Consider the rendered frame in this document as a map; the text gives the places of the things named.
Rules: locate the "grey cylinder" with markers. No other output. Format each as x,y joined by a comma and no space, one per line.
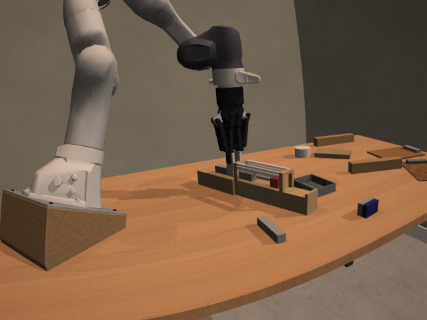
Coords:
302,151

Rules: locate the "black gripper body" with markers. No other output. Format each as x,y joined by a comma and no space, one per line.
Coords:
230,100

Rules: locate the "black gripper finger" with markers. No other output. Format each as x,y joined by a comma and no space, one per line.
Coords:
238,138
224,134

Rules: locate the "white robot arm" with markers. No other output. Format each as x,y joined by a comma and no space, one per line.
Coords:
76,170

